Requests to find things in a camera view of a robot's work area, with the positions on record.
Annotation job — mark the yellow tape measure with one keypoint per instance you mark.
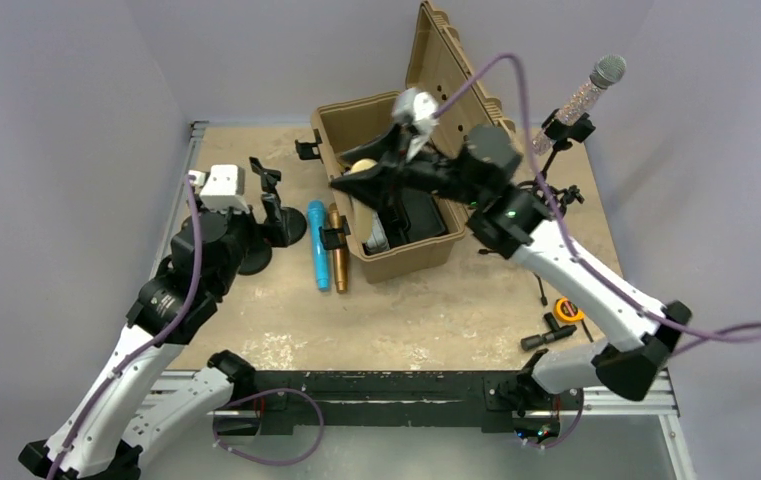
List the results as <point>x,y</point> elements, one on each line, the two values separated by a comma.
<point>566,311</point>

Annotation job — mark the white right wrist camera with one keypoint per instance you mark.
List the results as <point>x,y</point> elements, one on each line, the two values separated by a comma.
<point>415,110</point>

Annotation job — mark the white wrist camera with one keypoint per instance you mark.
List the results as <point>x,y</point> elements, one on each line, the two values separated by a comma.
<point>221,189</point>
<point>415,110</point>

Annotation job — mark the black toolbox tray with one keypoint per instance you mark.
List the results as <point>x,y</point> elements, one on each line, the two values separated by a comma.
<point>414,216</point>

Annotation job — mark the blue microphone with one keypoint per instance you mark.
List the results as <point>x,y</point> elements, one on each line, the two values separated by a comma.
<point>316,216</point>

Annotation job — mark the black shock-mount desk stand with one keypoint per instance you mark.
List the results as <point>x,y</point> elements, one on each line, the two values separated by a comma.
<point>257,258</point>

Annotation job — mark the gold microphone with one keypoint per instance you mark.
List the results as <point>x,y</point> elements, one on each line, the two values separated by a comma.
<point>340,254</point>

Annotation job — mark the tan plastic toolbox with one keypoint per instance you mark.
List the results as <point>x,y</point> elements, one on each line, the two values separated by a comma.
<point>439,66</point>

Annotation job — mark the black round-base mic stand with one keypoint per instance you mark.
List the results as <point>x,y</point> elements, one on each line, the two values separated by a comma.
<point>284,226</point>

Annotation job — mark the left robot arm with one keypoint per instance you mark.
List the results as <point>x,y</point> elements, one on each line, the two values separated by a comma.
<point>109,435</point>

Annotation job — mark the black cylindrical adapter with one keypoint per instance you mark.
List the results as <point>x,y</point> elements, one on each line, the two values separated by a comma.
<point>556,332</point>

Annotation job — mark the black clip mic stand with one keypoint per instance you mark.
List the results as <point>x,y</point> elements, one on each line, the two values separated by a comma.
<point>555,137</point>

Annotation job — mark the glitter silver microphone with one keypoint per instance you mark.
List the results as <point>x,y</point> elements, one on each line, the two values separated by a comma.
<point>606,72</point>

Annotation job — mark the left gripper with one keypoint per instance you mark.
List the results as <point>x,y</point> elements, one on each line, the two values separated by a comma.
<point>247,219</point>

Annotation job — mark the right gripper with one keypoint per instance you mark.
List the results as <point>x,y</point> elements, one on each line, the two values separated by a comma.
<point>370,186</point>

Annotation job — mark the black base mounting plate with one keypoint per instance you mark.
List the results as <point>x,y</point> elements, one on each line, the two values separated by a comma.
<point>491,401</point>

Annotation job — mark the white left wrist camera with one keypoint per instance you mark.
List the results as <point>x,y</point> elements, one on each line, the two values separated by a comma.
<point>221,189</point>

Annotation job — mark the cream yellow microphone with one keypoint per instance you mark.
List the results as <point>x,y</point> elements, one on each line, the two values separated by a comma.
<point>362,165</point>

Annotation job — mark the grey small parts case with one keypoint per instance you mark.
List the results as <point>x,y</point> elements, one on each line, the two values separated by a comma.
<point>378,241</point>

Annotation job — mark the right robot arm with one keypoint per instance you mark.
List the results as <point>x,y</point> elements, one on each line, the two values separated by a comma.
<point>640,331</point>

